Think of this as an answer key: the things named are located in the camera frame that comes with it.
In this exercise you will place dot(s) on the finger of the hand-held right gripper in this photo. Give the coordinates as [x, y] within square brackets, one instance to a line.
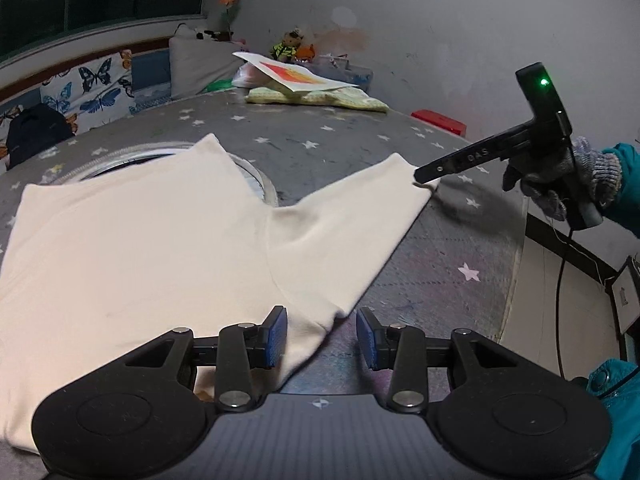
[437, 169]

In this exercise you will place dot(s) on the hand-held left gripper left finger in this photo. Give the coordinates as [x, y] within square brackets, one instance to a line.
[277, 340]

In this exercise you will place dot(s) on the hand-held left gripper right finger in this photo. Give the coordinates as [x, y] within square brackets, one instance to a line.
[365, 340]

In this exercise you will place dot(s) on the cream shirt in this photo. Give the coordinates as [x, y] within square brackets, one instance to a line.
[150, 240]

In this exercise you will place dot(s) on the person's right forearm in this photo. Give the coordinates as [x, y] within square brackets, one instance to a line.
[630, 185]

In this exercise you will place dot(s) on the person's right hand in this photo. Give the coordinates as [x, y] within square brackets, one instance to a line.
[602, 175]

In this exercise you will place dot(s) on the red box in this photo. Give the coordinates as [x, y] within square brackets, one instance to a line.
[440, 121]

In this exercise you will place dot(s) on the grey star tablecloth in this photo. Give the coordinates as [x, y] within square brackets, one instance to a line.
[440, 280]

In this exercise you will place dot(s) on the yellow-green cloth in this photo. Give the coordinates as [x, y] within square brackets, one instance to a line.
[340, 100]

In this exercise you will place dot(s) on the clear plastic box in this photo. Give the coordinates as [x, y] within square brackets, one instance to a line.
[350, 72]

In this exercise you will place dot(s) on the steel cooker rim plate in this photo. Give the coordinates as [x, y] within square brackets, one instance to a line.
[262, 185]

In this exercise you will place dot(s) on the orange plush toy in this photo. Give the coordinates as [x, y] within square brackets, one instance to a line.
[306, 54]

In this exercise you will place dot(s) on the orange printed paper sheet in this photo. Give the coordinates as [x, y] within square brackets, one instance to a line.
[290, 72]

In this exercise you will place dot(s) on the teddy bear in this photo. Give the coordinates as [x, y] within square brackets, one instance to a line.
[287, 45]

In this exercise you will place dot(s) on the white framed board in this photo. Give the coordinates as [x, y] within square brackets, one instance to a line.
[627, 295]

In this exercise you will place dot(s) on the clear plastic bag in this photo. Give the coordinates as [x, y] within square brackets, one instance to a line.
[250, 77]

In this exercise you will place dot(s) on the grey pillow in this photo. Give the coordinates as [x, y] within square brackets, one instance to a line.
[200, 65]

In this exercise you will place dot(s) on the panda plush toy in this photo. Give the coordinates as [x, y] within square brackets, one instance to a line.
[210, 36]

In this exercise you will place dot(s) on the person's teal jacket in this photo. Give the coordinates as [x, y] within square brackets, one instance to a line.
[620, 410]

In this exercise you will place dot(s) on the artificial flower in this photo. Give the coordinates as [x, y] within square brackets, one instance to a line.
[230, 0]

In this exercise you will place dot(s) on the blue sofa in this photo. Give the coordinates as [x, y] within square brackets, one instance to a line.
[150, 67]

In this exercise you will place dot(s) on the butterfly print cushion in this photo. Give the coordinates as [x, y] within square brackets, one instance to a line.
[95, 87]
[6, 117]

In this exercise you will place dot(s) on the black backpack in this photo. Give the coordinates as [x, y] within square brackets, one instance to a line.
[37, 132]

